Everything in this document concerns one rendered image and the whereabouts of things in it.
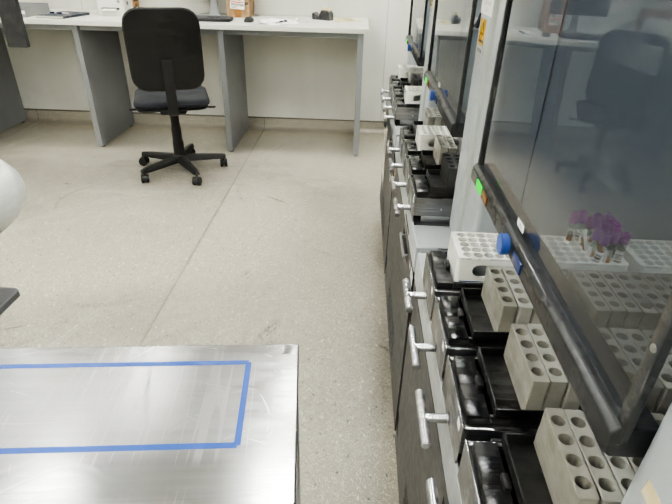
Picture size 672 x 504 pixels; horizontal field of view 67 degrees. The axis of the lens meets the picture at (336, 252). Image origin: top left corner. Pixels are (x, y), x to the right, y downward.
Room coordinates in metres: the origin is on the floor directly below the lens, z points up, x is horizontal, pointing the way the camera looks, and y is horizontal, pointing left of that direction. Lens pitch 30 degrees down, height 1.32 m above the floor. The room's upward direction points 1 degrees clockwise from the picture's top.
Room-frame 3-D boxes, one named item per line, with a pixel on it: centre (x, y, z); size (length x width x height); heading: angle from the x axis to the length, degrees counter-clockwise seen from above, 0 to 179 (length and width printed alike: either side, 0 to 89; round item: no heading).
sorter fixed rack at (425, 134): (1.51, -0.39, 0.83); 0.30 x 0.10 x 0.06; 88
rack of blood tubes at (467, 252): (0.81, -0.36, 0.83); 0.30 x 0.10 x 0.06; 88
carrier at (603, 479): (0.35, -0.27, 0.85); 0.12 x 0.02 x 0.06; 178
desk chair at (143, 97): (3.31, 1.07, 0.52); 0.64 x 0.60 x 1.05; 18
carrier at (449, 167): (1.21, -0.28, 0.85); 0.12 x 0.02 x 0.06; 178
